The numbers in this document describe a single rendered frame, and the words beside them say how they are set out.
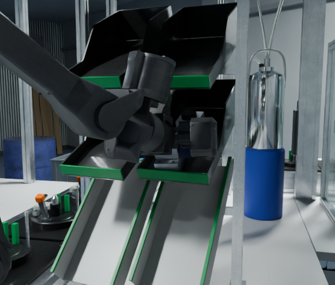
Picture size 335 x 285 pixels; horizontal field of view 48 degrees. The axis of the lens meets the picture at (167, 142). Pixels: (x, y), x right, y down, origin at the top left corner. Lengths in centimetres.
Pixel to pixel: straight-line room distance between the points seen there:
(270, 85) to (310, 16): 48
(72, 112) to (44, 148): 384
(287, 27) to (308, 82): 314
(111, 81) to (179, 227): 31
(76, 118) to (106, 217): 39
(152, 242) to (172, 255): 5
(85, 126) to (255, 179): 109
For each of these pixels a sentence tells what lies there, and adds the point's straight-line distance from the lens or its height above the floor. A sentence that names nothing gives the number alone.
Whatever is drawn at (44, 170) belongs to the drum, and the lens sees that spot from 432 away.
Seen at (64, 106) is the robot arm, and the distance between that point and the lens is 45.
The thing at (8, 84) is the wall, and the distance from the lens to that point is 912.
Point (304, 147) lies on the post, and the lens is 181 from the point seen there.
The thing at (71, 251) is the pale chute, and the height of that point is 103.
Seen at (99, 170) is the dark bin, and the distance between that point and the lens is 68.
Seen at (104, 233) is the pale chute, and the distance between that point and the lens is 79.
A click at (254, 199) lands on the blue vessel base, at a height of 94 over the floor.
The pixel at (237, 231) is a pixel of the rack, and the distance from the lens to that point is 79.
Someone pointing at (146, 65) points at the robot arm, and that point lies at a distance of 51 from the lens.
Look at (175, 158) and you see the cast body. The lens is 65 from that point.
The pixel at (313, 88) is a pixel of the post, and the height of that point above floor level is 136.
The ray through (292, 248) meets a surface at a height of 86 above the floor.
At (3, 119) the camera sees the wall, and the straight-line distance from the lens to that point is 910.
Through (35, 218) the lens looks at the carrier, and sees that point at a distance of 115.
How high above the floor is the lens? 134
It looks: 7 degrees down
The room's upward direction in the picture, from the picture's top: straight up
